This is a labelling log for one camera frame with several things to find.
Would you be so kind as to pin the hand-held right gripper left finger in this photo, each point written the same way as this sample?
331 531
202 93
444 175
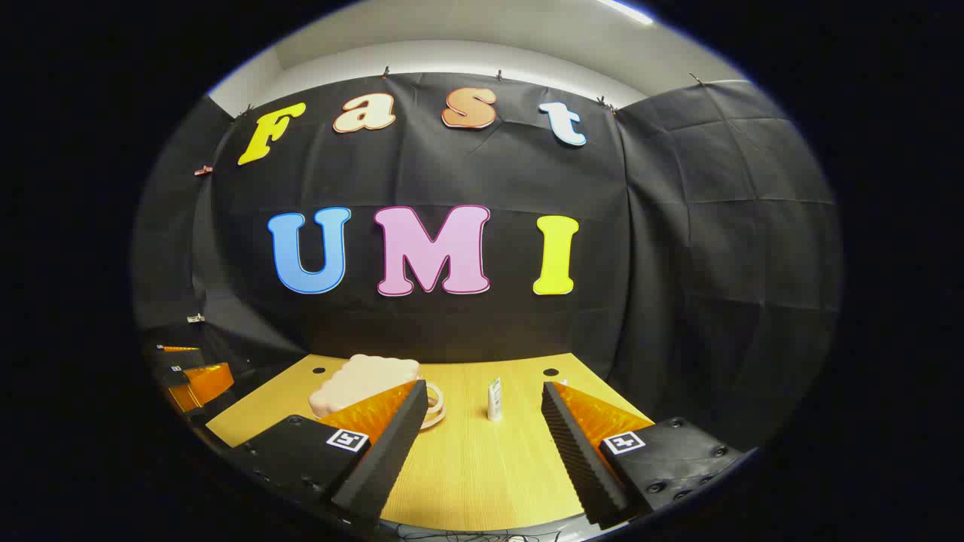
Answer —
384 459

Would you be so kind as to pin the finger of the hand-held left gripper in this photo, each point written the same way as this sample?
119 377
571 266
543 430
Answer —
181 357
203 384

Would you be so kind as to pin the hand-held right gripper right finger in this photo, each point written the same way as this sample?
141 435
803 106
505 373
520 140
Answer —
580 459

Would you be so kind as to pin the pink suitcase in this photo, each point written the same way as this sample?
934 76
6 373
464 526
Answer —
361 380

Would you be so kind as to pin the white skin care tube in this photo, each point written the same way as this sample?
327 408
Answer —
494 399

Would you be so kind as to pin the black backdrop cloth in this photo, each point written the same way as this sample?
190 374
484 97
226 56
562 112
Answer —
467 173

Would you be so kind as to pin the ceiling light strip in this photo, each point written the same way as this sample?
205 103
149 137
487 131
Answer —
626 10

